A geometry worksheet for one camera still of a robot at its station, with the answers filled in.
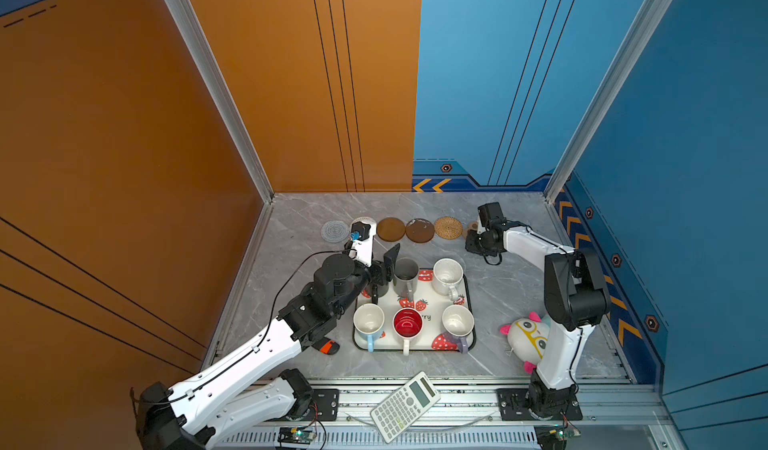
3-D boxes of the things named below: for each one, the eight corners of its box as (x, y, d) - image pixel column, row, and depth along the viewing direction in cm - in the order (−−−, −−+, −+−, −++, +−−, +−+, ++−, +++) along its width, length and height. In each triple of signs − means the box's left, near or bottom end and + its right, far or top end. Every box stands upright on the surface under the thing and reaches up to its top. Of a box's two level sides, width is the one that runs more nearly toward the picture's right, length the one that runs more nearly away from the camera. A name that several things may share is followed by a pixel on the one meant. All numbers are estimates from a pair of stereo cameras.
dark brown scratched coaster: (405, 242, 109) (405, 239, 107) (405, 221, 115) (405, 218, 113) (435, 242, 109) (435, 239, 107) (432, 221, 115) (433, 218, 113)
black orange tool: (314, 348, 84) (312, 345, 82) (321, 336, 86) (319, 333, 85) (333, 358, 83) (332, 355, 81) (340, 346, 85) (339, 343, 83)
